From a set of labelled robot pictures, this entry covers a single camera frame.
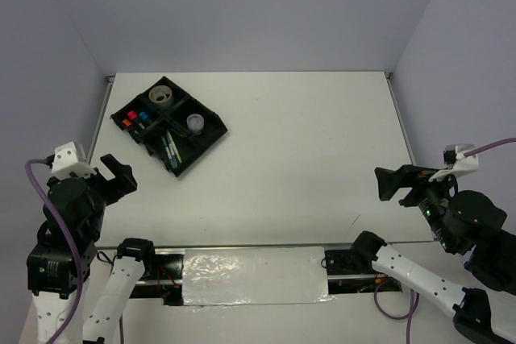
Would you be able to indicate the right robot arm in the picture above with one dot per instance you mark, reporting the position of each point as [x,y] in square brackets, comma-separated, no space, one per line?
[465,223]

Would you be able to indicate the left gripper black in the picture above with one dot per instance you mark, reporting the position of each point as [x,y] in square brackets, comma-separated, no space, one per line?
[124,181]

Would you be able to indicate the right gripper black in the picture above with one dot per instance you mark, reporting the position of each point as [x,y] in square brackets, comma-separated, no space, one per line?
[388,179]

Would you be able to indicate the blue-capped highlighter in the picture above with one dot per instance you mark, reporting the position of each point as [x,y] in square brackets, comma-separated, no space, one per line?
[145,118]

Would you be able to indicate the pink-capped highlighter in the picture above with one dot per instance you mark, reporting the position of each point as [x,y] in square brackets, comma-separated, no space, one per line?
[134,118]

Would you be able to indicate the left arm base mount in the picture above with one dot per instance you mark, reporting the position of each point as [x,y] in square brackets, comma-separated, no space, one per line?
[164,283]

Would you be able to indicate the green pen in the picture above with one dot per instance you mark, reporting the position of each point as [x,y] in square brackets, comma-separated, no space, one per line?
[166,147]

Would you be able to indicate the small clear tape roll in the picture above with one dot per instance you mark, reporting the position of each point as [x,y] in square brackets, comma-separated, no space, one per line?
[161,98]

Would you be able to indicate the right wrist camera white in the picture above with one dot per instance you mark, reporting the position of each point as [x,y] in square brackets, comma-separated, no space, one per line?
[456,162]

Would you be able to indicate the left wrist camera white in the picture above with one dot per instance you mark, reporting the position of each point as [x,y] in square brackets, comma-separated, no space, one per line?
[70,161]

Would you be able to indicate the black four-compartment organizer tray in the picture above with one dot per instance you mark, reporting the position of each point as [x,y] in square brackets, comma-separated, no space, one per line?
[191,147]

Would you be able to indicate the large clear tape roll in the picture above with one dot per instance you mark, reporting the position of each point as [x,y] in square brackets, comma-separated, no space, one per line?
[161,89]

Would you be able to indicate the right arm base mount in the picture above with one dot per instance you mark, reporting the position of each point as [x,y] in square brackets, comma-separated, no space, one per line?
[346,277]

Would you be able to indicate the clear jar of pins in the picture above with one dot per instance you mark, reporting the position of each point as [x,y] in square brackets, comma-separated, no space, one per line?
[195,123]

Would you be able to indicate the silver foil cover plate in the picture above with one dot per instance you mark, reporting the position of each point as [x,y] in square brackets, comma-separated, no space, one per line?
[254,276]

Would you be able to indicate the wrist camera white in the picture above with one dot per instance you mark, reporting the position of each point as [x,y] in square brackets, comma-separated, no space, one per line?
[456,162]
[70,161]

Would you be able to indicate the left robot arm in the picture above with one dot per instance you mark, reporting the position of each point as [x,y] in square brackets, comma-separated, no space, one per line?
[58,267]

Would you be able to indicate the yellow pen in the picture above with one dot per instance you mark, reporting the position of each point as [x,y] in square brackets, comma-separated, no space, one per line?
[174,147]

